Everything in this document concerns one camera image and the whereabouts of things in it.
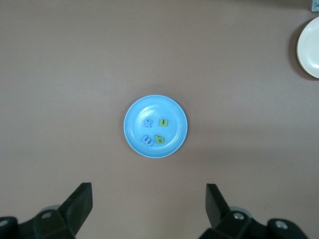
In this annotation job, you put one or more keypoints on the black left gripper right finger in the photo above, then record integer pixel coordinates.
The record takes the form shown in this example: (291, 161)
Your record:
(224, 219)

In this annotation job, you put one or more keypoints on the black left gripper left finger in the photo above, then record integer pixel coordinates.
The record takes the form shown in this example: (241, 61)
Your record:
(69, 216)

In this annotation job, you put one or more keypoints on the green lowercase letter b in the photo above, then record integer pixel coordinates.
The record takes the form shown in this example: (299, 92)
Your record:
(156, 139)

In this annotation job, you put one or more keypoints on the blue lowercase letter m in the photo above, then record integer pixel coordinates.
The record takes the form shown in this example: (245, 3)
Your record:
(147, 140)

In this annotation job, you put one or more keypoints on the green lowercase letter u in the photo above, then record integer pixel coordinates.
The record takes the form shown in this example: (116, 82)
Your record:
(160, 123)

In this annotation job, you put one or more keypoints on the blue lowercase letter x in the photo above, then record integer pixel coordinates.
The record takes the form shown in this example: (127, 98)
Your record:
(147, 123)

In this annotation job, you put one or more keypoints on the blue plate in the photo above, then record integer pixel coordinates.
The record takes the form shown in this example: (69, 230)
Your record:
(172, 112)

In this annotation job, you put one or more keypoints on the brown table mat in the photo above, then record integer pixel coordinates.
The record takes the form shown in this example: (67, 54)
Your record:
(74, 74)

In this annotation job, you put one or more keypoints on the beige plate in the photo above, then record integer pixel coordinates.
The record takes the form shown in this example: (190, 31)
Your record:
(310, 47)

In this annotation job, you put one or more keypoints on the grey metal camera bracket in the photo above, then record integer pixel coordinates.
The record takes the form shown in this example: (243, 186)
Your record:
(314, 6)

